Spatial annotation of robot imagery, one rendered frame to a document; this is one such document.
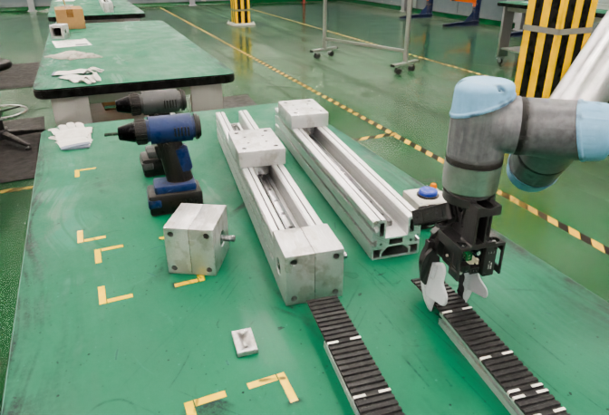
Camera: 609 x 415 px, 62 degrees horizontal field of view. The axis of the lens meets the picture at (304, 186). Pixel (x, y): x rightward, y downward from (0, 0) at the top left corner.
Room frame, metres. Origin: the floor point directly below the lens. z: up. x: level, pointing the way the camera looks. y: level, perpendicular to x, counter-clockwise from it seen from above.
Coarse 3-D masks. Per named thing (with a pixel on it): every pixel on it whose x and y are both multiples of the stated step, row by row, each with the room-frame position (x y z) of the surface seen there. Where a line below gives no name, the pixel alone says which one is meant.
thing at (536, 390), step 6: (534, 384) 0.48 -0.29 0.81; (540, 384) 0.48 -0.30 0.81; (510, 390) 0.47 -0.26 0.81; (516, 390) 0.47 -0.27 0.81; (522, 390) 0.47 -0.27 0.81; (528, 390) 0.47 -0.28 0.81; (534, 390) 0.48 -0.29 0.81; (540, 390) 0.47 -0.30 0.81; (546, 390) 0.47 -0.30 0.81; (510, 396) 0.47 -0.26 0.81; (516, 396) 0.46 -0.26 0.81; (522, 396) 0.46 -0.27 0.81; (528, 396) 0.46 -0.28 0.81; (534, 396) 0.46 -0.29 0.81
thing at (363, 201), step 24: (288, 144) 1.42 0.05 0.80; (312, 144) 1.24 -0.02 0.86; (336, 144) 1.24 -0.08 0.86; (312, 168) 1.22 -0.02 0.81; (336, 168) 1.08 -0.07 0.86; (360, 168) 1.08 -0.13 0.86; (336, 192) 1.02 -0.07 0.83; (360, 192) 0.95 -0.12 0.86; (384, 192) 0.95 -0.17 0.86; (360, 216) 0.89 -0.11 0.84; (384, 216) 0.90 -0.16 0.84; (408, 216) 0.85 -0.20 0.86; (360, 240) 0.88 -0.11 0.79; (384, 240) 0.83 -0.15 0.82; (408, 240) 0.84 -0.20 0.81
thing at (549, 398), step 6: (540, 396) 0.47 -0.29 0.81; (546, 396) 0.46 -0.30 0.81; (552, 396) 0.46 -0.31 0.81; (516, 402) 0.46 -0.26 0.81; (522, 402) 0.45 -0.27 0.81; (528, 402) 0.45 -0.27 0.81; (534, 402) 0.45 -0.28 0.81; (540, 402) 0.46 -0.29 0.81; (546, 402) 0.46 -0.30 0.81; (552, 402) 0.45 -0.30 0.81; (558, 402) 0.45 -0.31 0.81; (522, 408) 0.45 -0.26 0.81; (528, 408) 0.44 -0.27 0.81; (534, 408) 0.44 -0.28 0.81; (540, 408) 0.44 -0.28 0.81; (546, 408) 0.45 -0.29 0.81; (552, 408) 0.45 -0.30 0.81; (528, 414) 0.44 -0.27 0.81
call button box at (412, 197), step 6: (408, 192) 1.00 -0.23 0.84; (414, 192) 1.00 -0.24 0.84; (438, 192) 1.00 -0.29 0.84; (408, 198) 0.99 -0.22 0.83; (414, 198) 0.97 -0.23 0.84; (420, 198) 0.97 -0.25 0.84; (426, 198) 0.97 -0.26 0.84; (432, 198) 0.97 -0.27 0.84; (438, 198) 0.97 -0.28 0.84; (414, 204) 0.96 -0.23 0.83; (420, 204) 0.94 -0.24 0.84; (426, 204) 0.95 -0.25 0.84; (432, 204) 0.95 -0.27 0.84; (438, 204) 0.95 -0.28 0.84; (420, 228) 0.94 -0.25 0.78
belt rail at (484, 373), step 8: (440, 320) 0.63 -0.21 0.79; (448, 328) 0.62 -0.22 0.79; (456, 336) 0.60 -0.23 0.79; (456, 344) 0.59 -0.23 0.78; (464, 344) 0.57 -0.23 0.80; (464, 352) 0.57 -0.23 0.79; (472, 352) 0.55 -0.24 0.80; (472, 360) 0.55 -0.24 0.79; (480, 368) 0.53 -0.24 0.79; (480, 376) 0.53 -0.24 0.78; (488, 376) 0.52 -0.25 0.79; (488, 384) 0.51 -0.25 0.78; (496, 384) 0.51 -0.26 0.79; (496, 392) 0.50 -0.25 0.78; (504, 392) 0.48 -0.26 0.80; (504, 400) 0.48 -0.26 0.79; (512, 408) 0.47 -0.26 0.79
